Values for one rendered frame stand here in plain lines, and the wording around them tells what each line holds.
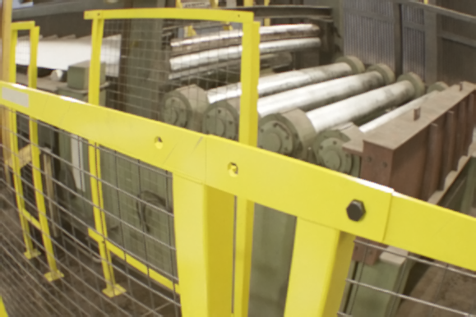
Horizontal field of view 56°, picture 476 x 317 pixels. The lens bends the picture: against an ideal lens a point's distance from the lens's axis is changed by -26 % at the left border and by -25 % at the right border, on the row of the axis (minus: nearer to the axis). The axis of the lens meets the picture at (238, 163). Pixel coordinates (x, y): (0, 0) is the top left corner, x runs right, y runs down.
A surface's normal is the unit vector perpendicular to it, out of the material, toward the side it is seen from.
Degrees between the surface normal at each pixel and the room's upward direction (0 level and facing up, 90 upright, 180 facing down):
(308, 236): 90
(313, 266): 90
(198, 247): 90
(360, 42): 90
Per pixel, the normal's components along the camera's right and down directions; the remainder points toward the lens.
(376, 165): -0.62, 0.26
